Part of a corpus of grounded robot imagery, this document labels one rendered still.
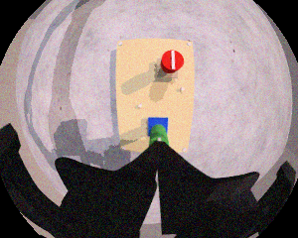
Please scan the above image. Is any tan flat rectangular plate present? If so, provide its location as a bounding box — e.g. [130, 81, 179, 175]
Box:
[116, 39, 196, 152]

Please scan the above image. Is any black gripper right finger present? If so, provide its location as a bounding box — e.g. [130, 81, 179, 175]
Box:
[157, 142, 260, 235]

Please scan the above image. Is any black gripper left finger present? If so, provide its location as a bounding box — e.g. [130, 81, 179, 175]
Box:
[55, 140, 161, 230]

